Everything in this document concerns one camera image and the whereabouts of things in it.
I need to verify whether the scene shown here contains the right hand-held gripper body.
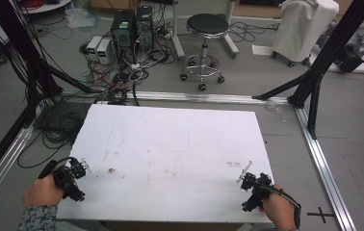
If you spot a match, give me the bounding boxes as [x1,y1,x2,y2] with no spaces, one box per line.
[239,171,273,214]

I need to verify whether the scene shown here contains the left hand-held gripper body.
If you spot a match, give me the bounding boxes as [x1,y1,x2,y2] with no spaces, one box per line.
[52,157,87,203]

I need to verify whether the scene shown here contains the person's left hand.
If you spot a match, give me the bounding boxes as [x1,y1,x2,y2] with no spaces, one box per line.
[22,174,66,210]

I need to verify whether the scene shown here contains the person's right hand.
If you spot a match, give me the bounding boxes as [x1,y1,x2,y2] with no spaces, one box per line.
[261,184,299,231]

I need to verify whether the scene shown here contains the white bench power supply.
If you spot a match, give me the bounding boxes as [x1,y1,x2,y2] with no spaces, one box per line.
[95,38,113,65]
[86,35,103,61]

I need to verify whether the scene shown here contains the black round swivel stool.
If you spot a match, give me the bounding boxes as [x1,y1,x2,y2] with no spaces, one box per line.
[179,13,230,92]

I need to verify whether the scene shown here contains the black computer tower green label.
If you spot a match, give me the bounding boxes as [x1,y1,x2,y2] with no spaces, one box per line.
[110,9,137,64]

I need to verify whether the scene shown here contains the clear plastic bag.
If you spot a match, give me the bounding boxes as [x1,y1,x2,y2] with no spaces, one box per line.
[64,7,101,30]

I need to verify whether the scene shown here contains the white metal stand legs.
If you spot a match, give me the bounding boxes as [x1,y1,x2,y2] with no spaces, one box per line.
[169,0,241,62]

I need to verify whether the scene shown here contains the white covered wheeled cart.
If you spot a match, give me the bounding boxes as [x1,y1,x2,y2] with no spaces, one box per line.
[271,0,340,68]

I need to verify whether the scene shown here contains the black device on board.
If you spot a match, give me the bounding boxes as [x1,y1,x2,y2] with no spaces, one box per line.
[335,37,364,74]

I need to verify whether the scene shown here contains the white flat floor board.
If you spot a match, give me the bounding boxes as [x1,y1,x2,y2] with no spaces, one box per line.
[308,47,364,75]

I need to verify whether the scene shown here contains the round white table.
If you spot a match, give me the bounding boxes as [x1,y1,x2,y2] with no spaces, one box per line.
[19,0,73,15]

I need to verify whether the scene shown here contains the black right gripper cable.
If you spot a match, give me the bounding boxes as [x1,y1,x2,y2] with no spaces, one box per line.
[267,184,302,230]

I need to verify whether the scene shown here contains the black floor cable loops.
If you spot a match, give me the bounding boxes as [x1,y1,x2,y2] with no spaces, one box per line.
[16,99,88,169]

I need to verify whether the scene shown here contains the aluminium floor rail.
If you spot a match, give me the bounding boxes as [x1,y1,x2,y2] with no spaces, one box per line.
[0,126,35,218]
[59,89,292,106]
[294,105,358,231]

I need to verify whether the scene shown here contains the tangle of floor cables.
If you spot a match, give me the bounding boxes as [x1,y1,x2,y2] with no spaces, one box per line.
[78,41,178,107]

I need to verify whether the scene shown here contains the black frame post with cables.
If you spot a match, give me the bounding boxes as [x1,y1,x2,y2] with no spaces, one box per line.
[0,0,99,192]

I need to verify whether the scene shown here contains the black frame post with braces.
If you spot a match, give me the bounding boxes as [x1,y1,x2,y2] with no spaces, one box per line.
[251,0,364,141]

